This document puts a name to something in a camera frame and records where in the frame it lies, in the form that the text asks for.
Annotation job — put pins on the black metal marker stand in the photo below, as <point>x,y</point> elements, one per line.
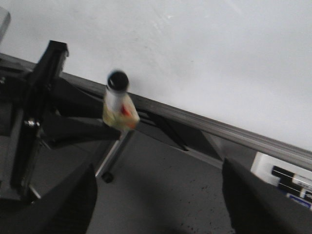
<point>52,113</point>

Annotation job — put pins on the black whiteboard marker with tape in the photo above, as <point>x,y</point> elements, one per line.
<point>119,112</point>

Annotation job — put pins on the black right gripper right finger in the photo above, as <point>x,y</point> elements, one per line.
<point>257,207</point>

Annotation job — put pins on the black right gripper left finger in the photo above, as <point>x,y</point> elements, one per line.
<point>66,209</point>

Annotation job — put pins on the white plastic marker tray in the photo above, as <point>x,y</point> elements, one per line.
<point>293,181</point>

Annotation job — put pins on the white whiteboard with aluminium frame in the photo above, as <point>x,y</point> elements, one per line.
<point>245,65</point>

